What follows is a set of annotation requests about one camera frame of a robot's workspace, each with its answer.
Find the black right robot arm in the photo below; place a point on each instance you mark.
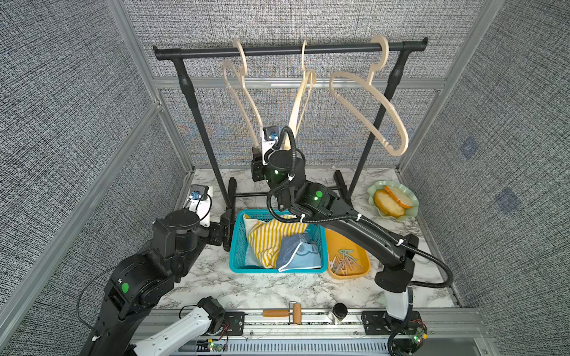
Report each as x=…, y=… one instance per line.
x=295, y=199

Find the round bread bun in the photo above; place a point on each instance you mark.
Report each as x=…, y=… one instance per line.
x=387, y=205

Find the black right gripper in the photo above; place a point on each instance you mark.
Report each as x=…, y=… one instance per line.
x=261, y=167

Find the wooden handle roller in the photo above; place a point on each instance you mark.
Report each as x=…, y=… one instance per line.
x=293, y=313

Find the yellow striped towel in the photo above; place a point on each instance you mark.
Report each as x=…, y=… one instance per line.
x=264, y=240

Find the salmon clothespin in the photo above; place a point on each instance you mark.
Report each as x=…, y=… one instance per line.
x=340, y=260

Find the white right arm base mount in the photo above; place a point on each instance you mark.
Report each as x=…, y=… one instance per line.
x=399, y=307

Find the pink clothespin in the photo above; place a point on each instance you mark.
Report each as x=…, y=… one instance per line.
x=352, y=264

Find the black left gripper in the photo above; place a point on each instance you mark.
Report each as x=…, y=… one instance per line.
x=221, y=230

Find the black clothes rack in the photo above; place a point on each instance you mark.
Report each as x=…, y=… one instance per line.
x=177, y=56

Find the yellow plastic tray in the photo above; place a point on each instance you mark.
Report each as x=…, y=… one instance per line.
x=336, y=242

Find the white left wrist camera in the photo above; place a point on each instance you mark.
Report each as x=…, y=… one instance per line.
x=199, y=201

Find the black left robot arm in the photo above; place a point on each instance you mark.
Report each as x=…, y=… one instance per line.
x=138, y=282

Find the pale green wavy plate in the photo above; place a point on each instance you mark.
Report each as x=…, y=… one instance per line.
x=379, y=185

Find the dark blue hello towel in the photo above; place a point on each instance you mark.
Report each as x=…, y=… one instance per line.
x=298, y=252

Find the mint green clothespin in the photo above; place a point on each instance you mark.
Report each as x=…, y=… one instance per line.
x=347, y=253

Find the small black lidded jar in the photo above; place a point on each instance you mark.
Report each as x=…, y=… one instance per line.
x=338, y=313

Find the orange crust bread slice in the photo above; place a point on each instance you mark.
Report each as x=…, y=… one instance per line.
x=399, y=197

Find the teal plastic basket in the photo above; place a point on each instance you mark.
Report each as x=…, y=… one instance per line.
x=239, y=245

